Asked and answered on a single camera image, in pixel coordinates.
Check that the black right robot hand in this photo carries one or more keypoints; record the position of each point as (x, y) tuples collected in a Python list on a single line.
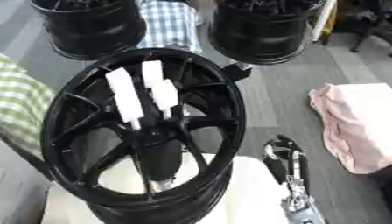
[(275, 167)]

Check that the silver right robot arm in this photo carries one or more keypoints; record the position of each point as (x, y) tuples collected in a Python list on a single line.
[(301, 207)]

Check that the black wheel rim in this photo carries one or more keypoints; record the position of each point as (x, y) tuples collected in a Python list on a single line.
[(263, 35), (92, 29)]

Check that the large white pin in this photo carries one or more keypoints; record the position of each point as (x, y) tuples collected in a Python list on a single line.
[(125, 93)]

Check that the black spoked wheel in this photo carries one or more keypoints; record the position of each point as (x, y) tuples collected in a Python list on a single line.
[(69, 116)]

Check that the pink cloth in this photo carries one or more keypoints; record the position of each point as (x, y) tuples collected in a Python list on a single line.
[(357, 122)]

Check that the small black block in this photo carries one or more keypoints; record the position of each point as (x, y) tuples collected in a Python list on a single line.
[(236, 71)]

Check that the white board with yellow edge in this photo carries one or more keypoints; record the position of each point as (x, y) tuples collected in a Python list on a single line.
[(324, 20)]

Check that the black office chair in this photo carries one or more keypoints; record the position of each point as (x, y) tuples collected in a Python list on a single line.
[(367, 20)]

